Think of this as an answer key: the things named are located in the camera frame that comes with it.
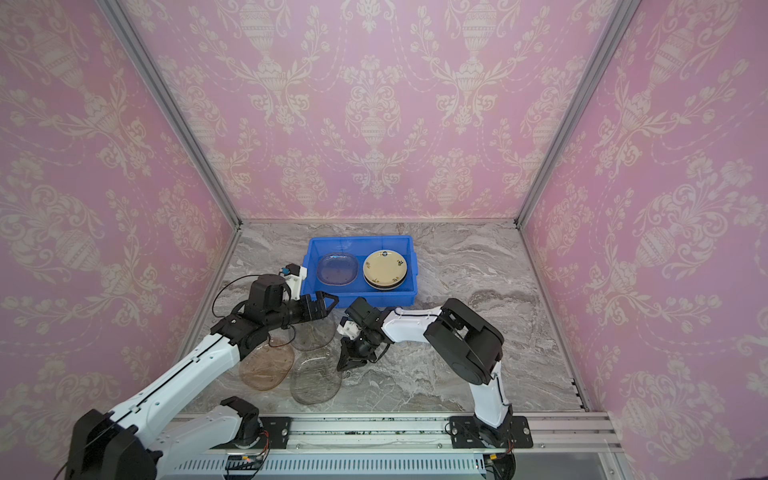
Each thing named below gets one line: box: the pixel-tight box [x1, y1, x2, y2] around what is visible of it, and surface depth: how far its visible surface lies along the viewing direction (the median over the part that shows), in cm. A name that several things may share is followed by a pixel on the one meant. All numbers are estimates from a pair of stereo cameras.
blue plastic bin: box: [302, 235, 418, 307], surface depth 104 cm
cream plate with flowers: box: [363, 250, 408, 286], surface depth 105 cm
